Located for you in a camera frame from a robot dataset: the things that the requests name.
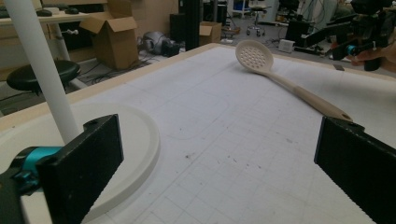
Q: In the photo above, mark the small open cardboard box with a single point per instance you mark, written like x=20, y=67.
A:
x=210, y=32

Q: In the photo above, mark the black case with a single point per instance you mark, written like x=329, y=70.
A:
x=295, y=32

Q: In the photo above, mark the grey device on floor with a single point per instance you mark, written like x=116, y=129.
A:
x=155, y=42

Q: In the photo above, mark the black round stool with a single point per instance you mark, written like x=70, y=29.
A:
x=21, y=79

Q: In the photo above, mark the beige slotted spoon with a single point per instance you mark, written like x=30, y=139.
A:
x=253, y=57

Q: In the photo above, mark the white stand with round base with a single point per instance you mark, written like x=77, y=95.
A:
x=40, y=62

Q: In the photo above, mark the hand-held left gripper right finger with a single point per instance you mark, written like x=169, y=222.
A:
x=358, y=168

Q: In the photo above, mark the rolling office stool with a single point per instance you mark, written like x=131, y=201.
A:
x=257, y=21

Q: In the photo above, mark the black metal pillar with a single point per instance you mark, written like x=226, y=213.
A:
x=190, y=25

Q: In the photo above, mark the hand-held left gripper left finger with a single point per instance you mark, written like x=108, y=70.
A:
x=84, y=168

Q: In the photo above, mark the small white box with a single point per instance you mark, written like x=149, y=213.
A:
x=286, y=46

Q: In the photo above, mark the white desk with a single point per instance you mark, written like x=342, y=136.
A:
x=62, y=18

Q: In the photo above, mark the black computer mouse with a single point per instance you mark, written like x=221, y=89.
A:
x=44, y=12
x=72, y=10

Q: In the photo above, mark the large open cardboard box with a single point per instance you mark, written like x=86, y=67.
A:
x=115, y=43

